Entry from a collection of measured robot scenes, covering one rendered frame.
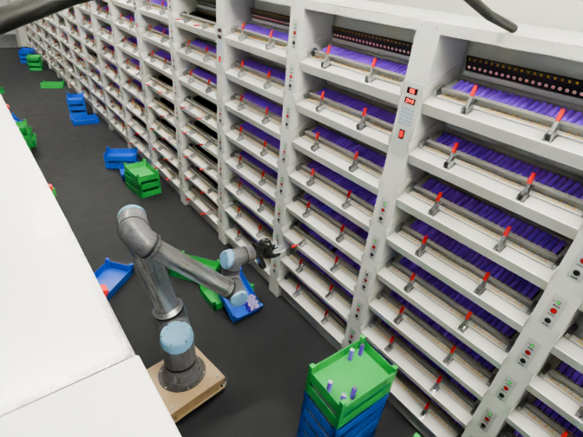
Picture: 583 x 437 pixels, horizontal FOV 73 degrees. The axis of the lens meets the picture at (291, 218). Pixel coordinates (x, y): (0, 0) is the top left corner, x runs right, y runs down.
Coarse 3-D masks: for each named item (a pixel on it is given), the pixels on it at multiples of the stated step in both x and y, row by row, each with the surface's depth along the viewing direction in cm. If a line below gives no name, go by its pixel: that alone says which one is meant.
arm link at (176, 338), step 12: (168, 324) 185; (180, 324) 185; (168, 336) 179; (180, 336) 180; (192, 336) 182; (168, 348) 176; (180, 348) 177; (192, 348) 183; (168, 360) 180; (180, 360) 180; (192, 360) 186
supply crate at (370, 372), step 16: (368, 352) 169; (320, 368) 160; (336, 368) 162; (352, 368) 163; (368, 368) 164; (384, 368) 163; (320, 384) 150; (336, 384) 156; (352, 384) 156; (368, 384) 157; (384, 384) 156; (336, 400) 150; (352, 400) 151
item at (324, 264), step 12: (288, 228) 237; (300, 228) 236; (288, 240) 235; (300, 240) 230; (312, 252) 221; (324, 252) 219; (324, 264) 214; (336, 276) 207; (348, 276) 205; (348, 288) 201
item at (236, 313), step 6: (240, 270) 257; (240, 276) 261; (246, 282) 256; (246, 288) 258; (252, 294) 254; (222, 300) 245; (228, 300) 248; (258, 300) 250; (228, 306) 241; (240, 306) 249; (228, 312) 242; (234, 312) 245; (240, 312) 246; (246, 312) 248; (252, 312) 246; (234, 318) 237; (240, 318) 242
